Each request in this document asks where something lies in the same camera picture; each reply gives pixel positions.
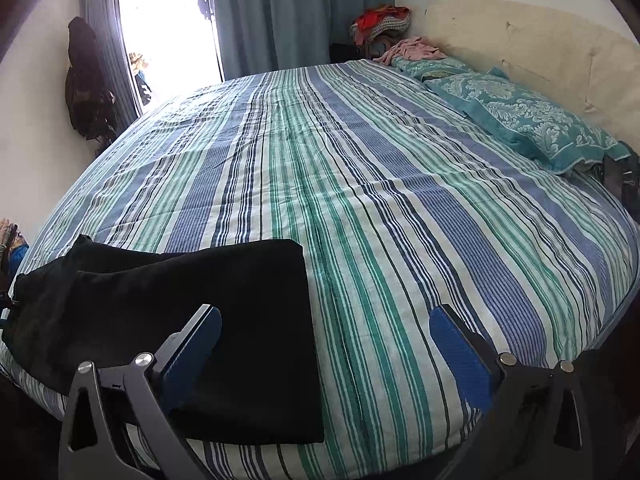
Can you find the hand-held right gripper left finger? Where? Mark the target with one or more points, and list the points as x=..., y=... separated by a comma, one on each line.
x=192, y=360

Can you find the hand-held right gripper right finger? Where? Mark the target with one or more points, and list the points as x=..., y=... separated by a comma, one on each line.
x=460, y=360

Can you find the black pants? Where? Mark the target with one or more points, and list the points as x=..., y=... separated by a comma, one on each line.
x=225, y=335

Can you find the blue bag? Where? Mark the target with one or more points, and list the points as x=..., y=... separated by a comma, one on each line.
x=17, y=255

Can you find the bed with striped sheet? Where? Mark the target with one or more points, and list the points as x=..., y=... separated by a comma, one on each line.
x=350, y=185

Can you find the dark bundle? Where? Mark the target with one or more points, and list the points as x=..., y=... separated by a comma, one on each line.
x=620, y=177

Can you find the large teal patterned pillow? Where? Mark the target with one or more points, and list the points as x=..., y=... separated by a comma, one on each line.
x=525, y=115

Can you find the small teal patterned pillow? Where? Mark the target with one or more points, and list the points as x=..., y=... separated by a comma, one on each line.
x=430, y=67

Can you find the black hanging bag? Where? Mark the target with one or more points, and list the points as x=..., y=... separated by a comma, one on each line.
x=87, y=85

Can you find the pink cloth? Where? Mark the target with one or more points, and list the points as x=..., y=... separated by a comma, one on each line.
x=412, y=50

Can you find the narrow blue curtain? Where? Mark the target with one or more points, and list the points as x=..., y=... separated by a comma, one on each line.
x=102, y=55

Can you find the beige headboard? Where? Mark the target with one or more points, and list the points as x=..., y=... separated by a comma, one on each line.
x=550, y=50

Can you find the window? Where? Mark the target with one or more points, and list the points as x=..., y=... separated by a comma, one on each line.
x=170, y=35

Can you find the dark bedside table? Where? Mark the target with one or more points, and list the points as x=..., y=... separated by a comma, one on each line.
x=345, y=52

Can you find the pile of colourful clothes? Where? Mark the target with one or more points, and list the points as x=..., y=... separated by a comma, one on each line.
x=382, y=22

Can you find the blue window curtain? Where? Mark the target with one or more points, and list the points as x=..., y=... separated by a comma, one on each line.
x=300, y=15

